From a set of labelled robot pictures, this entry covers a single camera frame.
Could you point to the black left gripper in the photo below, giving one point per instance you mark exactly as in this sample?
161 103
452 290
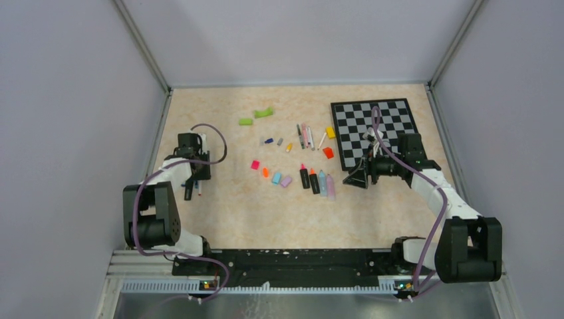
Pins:
205 174

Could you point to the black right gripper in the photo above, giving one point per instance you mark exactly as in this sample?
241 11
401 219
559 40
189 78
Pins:
359 177

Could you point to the pink pastel highlighter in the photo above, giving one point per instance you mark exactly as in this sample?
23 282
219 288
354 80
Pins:
330 188

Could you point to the light blue highlighter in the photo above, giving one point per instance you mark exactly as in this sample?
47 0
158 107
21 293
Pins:
323 184

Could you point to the orange black highlighter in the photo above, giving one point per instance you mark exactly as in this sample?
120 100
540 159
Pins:
314 182

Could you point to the pink black highlighter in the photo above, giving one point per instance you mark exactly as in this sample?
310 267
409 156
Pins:
304 175

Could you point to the grey cap white marker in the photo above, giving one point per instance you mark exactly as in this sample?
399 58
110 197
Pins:
313 142

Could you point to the pink translucent pen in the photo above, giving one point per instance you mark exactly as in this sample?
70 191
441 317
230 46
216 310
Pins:
305 135

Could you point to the lilac highlighter cap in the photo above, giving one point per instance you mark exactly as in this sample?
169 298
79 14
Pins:
286 181

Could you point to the green thin pen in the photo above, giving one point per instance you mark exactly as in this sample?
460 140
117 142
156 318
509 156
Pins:
300 135

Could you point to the light blue highlighter cap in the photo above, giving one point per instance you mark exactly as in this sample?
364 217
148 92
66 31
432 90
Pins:
276 178

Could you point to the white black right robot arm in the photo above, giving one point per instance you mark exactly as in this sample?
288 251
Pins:
463 245

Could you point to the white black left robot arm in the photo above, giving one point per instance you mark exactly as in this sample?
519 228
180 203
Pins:
158 219

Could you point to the black blue marker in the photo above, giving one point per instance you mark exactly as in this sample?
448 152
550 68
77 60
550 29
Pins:
188 190

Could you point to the orange red block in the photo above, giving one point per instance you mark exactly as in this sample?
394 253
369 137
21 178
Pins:
328 152

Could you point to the yellow block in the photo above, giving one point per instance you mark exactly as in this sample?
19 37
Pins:
330 132

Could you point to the green block left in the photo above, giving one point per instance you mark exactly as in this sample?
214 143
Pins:
245 122

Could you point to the green block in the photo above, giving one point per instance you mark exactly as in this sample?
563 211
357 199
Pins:
245 122
263 113

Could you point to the green block right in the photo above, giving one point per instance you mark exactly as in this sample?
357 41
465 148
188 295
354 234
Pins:
263 113

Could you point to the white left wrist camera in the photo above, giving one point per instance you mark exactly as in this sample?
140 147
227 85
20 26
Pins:
204 143

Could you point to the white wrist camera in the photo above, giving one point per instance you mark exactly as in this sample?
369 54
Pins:
375 139
204 143

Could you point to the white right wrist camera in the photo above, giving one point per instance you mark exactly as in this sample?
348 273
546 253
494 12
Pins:
375 139

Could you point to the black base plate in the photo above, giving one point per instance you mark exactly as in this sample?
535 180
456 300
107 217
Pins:
311 268

